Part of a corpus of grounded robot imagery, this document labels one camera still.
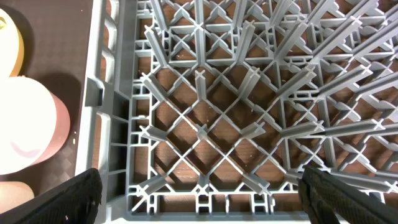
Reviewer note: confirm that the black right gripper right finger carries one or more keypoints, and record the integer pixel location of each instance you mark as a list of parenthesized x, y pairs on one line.
[(323, 197)]

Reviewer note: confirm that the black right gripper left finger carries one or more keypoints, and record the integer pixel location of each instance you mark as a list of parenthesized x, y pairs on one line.
[(74, 201)]

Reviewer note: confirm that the grey dishwasher rack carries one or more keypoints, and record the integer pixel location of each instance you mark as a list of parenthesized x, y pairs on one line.
[(211, 110)]

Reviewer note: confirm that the small green cup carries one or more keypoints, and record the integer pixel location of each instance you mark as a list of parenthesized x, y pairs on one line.
[(14, 194)]

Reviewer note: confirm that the pink white bowl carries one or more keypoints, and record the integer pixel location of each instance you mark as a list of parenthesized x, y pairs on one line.
[(34, 124)]

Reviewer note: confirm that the yellow plate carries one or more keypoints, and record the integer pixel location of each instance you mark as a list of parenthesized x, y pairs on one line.
[(12, 47)]

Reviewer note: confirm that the dark brown tray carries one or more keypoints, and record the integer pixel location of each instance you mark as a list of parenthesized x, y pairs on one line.
[(56, 36)]

